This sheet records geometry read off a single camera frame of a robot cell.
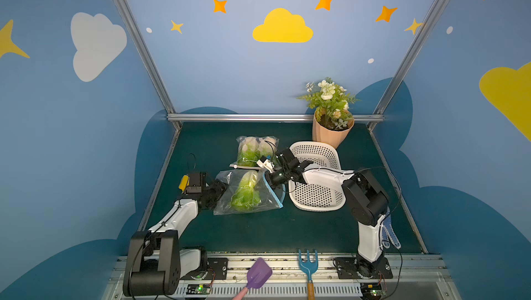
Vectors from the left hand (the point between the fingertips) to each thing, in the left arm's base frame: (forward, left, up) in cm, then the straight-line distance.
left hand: (230, 187), depth 90 cm
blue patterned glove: (-16, -66, -4) cm, 68 cm away
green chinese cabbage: (-6, -8, +5) cm, 11 cm away
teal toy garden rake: (-30, -33, -4) cm, 44 cm away
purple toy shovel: (-32, -14, -4) cm, 35 cm away
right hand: (-1, -13, +4) cm, 13 cm away
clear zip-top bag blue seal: (-9, -18, +9) cm, 23 cm away
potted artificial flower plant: (+33, -48, +11) cm, 60 cm away
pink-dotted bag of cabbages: (+19, -8, +3) cm, 21 cm away
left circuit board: (-37, +7, -5) cm, 38 cm away
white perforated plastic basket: (-1, -38, -5) cm, 39 cm away
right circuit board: (-36, -54, -6) cm, 65 cm away
